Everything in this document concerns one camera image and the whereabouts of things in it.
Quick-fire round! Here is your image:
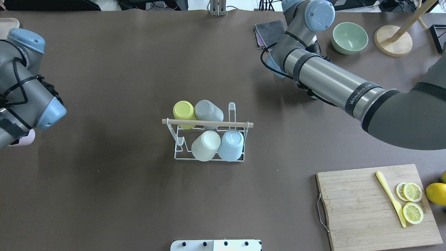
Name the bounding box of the pink cup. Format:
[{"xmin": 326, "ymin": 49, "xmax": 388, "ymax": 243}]
[{"xmin": 8, "ymin": 129, "xmax": 36, "ymax": 147}]

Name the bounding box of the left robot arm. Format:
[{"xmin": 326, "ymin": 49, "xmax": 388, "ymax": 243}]
[{"xmin": 0, "ymin": 28, "xmax": 67, "ymax": 149}]

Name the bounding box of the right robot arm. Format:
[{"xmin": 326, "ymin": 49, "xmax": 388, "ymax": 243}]
[{"xmin": 263, "ymin": 0, "xmax": 446, "ymax": 150}]

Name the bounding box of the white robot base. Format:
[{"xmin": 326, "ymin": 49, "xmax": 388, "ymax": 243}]
[{"xmin": 170, "ymin": 239, "xmax": 262, "ymax": 251}]

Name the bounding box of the grey cup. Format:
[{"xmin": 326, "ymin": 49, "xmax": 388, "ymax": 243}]
[{"xmin": 194, "ymin": 100, "xmax": 224, "ymax": 121}]

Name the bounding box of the light blue cup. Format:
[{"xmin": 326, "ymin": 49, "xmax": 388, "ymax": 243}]
[{"xmin": 217, "ymin": 130, "xmax": 244, "ymax": 161}]

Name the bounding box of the white cup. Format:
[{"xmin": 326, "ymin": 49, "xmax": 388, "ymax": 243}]
[{"xmin": 191, "ymin": 131, "xmax": 221, "ymax": 161}]

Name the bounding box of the yellow cup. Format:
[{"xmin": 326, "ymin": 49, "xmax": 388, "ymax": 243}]
[{"xmin": 172, "ymin": 100, "xmax": 198, "ymax": 121}]

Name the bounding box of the grey folded cloth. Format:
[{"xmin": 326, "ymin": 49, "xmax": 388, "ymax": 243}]
[{"xmin": 254, "ymin": 20, "xmax": 286, "ymax": 50}]

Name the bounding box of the green bowl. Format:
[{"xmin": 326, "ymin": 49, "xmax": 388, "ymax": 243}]
[{"xmin": 331, "ymin": 22, "xmax": 369, "ymax": 55}]

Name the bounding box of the wooden cutting board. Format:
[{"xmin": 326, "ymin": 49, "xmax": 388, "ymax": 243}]
[{"xmin": 316, "ymin": 164, "xmax": 443, "ymax": 251}]

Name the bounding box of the wooden mug tree stand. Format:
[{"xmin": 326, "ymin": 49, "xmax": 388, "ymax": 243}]
[{"xmin": 374, "ymin": 0, "xmax": 437, "ymax": 57}]

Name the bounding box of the upper lemon slice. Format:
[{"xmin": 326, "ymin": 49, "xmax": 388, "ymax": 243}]
[{"xmin": 395, "ymin": 182, "xmax": 423, "ymax": 202}]

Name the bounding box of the lemon slice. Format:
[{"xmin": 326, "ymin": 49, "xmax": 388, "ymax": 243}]
[
  {"xmin": 395, "ymin": 182, "xmax": 423, "ymax": 202},
  {"xmin": 402, "ymin": 202, "xmax": 424, "ymax": 225}
]

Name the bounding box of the yellow plastic knife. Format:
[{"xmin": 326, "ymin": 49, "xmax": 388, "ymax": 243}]
[{"xmin": 375, "ymin": 170, "xmax": 407, "ymax": 228}]

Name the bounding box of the lower lemon slice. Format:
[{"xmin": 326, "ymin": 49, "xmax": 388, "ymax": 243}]
[{"xmin": 402, "ymin": 202, "xmax": 424, "ymax": 225}]

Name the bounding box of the yellow lemon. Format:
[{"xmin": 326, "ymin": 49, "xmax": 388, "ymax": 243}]
[
  {"xmin": 425, "ymin": 183, "xmax": 446, "ymax": 206},
  {"xmin": 440, "ymin": 171, "xmax": 446, "ymax": 184}
]

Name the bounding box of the beige tray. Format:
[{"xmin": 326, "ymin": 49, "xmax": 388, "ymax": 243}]
[{"xmin": 0, "ymin": 18, "xmax": 20, "ymax": 39}]

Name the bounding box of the white wire cup holder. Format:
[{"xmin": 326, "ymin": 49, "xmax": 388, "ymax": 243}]
[{"xmin": 162, "ymin": 102, "xmax": 254, "ymax": 162}]

